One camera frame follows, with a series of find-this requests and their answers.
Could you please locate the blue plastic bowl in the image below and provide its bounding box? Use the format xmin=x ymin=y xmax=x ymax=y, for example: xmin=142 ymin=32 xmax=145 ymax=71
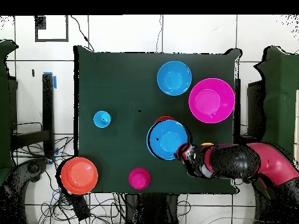
xmin=157 ymin=61 xmax=193 ymax=97
xmin=146 ymin=119 xmax=189 ymax=161

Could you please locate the small red plastic bowl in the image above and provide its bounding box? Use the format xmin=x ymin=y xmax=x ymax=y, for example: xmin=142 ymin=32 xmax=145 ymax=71
xmin=154 ymin=115 xmax=176 ymax=124

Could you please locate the small magenta plastic bowl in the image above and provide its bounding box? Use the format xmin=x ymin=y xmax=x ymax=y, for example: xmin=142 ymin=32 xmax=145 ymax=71
xmin=127 ymin=167 xmax=152 ymax=191

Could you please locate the large orange-red plastic bowl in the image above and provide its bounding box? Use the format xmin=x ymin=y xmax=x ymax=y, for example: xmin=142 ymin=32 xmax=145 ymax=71
xmin=60 ymin=156 xmax=99 ymax=196

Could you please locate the large pink plastic bowl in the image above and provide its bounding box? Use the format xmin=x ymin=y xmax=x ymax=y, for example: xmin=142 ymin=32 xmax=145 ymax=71
xmin=188 ymin=77 xmax=236 ymax=124

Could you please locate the blue plastic cup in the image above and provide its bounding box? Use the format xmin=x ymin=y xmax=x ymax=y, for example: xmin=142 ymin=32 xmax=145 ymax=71
xmin=92 ymin=110 xmax=112 ymax=129

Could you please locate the dark green table cloth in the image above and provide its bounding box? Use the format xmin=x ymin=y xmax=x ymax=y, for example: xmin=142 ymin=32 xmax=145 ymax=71
xmin=73 ymin=45 xmax=242 ymax=195

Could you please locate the green-clothed side table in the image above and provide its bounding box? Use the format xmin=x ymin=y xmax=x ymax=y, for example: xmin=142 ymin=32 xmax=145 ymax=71
xmin=0 ymin=39 xmax=19 ymax=186
xmin=253 ymin=45 xmax=299 ymax=162

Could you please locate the black power adapter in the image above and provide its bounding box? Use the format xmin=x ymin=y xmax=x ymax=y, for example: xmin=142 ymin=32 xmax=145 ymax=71
xmin=68 ymin=192 xmax=91 ymax=221

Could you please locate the blue tape strip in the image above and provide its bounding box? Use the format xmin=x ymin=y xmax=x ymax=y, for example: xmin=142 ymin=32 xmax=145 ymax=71
xmin=43 ymin=71 xmax=57 ymax=90

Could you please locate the grey stand base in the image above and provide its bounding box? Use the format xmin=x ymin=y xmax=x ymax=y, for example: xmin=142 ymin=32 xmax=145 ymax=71
xmin=2 ymin=157 xmax=50 ymax=224

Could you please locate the tangle of black cables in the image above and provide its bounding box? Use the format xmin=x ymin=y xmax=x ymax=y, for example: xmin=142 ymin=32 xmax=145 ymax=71
xmin=11 ymin=121 xmax=127 ymax=224

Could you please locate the black floor cable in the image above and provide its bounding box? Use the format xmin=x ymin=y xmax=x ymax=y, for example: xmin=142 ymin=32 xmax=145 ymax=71
xmin=70 ymin=15 xmax=96 ymax=53

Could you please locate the black square floor frame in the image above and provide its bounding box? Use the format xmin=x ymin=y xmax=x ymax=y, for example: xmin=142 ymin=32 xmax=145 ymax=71
xmin=34 ymin=15 xmax=70 ymax=43

